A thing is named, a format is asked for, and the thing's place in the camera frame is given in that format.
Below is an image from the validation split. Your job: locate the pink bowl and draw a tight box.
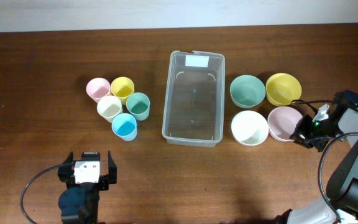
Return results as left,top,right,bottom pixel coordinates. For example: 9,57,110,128
267,106,303,142

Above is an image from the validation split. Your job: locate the yellow bowl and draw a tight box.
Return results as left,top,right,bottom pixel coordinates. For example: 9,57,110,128
265,73,302,106

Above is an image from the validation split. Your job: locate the white bowl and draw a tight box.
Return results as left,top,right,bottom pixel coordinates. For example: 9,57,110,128
231,111,269,146

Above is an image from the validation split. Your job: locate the green bowl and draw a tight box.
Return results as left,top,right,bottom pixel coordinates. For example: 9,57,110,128
229,75,266,109

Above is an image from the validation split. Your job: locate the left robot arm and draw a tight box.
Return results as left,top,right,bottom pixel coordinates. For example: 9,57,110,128
58,152,117,223

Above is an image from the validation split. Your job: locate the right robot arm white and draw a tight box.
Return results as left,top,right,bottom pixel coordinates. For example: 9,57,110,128
274,90,358,224

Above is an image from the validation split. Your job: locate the clear plastic container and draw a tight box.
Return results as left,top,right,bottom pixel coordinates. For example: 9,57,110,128
162,50,225,147

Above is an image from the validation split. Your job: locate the blue cup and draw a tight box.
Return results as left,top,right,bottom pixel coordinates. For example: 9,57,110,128
112,113,137,141

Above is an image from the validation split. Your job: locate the cream cup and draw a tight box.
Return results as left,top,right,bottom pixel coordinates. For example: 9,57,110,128
97,95,123,123

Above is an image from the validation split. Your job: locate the green cup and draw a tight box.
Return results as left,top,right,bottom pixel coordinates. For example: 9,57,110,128
126,92,150,121

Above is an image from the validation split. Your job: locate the pink cup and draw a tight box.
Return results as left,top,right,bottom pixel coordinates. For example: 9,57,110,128
86,78,111,103

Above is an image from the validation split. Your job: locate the yellow cup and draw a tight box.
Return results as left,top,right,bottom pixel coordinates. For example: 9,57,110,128
111,77,134,105

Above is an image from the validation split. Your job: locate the left black cable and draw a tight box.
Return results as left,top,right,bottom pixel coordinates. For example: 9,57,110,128
20,164,65,224

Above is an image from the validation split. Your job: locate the black cable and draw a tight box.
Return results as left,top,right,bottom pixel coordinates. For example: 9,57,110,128
20,164,65,224
290,99,358,218

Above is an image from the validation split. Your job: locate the right black cable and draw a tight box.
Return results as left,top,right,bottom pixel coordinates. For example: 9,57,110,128
290,99,358,218

